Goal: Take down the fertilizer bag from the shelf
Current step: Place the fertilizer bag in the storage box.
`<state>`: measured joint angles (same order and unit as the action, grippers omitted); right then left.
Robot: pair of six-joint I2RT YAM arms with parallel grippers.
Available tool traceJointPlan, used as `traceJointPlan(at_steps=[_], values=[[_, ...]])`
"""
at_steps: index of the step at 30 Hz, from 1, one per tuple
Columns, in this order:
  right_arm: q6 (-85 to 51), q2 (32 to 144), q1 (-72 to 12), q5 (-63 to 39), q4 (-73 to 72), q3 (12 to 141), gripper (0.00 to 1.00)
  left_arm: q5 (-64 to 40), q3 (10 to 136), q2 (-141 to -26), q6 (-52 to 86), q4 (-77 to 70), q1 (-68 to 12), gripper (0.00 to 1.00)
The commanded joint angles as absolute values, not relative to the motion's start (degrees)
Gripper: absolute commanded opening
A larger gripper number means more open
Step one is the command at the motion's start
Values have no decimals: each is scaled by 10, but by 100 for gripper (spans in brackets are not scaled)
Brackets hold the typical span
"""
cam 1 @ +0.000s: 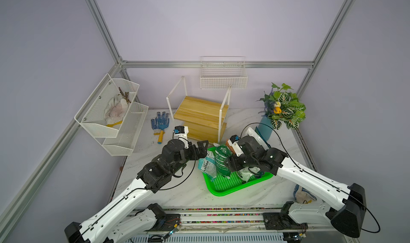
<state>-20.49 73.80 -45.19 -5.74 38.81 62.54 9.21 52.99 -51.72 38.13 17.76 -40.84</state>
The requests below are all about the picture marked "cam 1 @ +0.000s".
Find white printed fertilizer bag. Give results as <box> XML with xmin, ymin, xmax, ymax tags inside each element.
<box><xmin>236</xmin><ymin>127</ymin><xmax>271</xmax><ymax>183</ymax></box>

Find orange fertilizer bag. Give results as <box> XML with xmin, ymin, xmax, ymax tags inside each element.
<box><xmin>226</xmin><ymin>139</ymin><xmax>233</xmax><ymax>150</ymax></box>

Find teal white fertilizer bag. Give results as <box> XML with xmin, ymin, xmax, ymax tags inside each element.
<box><xmin>198</xmin><ymin>150</ymin><xmax>218</xmax><ymax>182</ymax></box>

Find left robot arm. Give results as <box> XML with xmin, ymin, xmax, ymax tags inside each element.
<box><xmin>65</xmin><ymin>138</ymin><xmax>209</xmax><ymax>243</ymax></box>

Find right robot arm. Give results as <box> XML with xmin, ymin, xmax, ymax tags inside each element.
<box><xmin>224</xmin><ymin>135</ymin><xmax>366</xmax><ymax>238</ymax></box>

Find white wooden two-tier shelf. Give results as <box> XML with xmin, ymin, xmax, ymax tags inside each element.
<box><xmin>166</xmin><ymin>76</ymin><xmax>232</xmax><ymax>144</ymax></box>

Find green plastic basket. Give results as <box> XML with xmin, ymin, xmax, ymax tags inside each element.
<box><xmin>203</xmin><ymin>173</ymin><xmax>273</xmax><ymax>197</ymax></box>

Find blue yellow garden fork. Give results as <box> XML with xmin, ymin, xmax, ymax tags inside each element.
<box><xmin>158</xmin><ymin>114</ymin><xmax>169</xmax><ymax>144</ymax></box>

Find teal plant pot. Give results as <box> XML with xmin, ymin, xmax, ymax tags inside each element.
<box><xmin>255</xmin><ymin>116</ymin><xmax>273</xmax><ymax>144</ymax></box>

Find green artificial plant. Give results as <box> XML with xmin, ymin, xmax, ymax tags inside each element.
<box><xmin>259</xmin><ymin>83</ymin><xmax>306</xmax><ymax>130</ymax></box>

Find brown twigs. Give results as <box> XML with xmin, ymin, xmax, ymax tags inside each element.
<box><xmin>119</xmin><ymin>88</ymin><xmax>131</xmax><ymax>104</ymax></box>

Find white cloth in organizer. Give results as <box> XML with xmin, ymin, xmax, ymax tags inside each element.
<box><xmin>104</xmin><ymin>94</ymin><xmax>129</xmax><ymax>127</ymax></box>

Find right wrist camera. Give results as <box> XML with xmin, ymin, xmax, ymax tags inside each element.
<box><xmin>229</xmin><ymin>135</ymin><xmax>243</xmax><ymax>157</ymax></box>

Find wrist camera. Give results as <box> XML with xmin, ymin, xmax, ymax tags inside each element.
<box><xmin>229</xmin><ymin>135</ymin><xmax>243</xmax><ymax>157</ymax></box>
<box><xmin>173</xmin><ymin>126</ymin><xmax>189</xmax><ymax>140</ymax></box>

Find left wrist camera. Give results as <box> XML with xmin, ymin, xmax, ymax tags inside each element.
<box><xmin>173</xmin><ymin>126</ymin><xmax>189</xmax><ymax>140</ymax></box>

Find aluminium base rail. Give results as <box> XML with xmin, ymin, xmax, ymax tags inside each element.
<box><xmin>115</xmin><ymin>206</ymin><xmax>359</xmax><ymax>243</ymax></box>

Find white wire wall basket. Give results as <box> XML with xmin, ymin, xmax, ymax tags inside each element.
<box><xmin>200</xmin><ymin>56</ymin><xmax>248</xmax><ymax>89</ymax></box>

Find white mesh wall organizer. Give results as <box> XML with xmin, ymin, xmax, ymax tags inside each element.
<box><xmin>74</xmin><ymin>74</ymin><xmax>148</xmax><ymax>157</ymax></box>

